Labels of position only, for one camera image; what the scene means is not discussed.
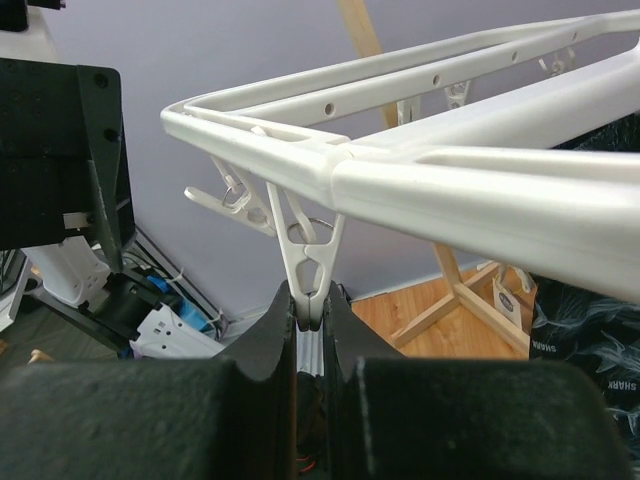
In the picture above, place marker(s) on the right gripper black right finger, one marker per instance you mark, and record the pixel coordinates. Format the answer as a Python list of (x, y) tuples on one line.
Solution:
[(396, 417)]

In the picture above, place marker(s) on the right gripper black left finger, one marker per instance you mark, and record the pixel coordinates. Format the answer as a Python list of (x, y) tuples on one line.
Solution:
[(228, 417)]

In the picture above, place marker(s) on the white hanger clip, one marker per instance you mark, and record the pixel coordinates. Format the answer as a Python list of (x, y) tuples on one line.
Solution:
[(241, 202), (309, 248)]

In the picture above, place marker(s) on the white clip drying hanger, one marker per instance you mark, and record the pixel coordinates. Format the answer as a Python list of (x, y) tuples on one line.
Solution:
[(489, 178)]

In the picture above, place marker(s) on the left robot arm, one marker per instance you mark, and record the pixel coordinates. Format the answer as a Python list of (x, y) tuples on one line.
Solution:
[(66, 201)]

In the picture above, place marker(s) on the white hanger clip behind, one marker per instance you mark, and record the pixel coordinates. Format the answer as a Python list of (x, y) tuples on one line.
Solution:
[(241, 202)]

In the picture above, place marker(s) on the dark shark print shorts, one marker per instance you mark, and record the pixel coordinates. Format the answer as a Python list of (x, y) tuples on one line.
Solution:
[(597, 334)]

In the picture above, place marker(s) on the wooden clothes rack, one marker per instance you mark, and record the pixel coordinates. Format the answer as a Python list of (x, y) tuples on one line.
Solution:
[(450, 315)]

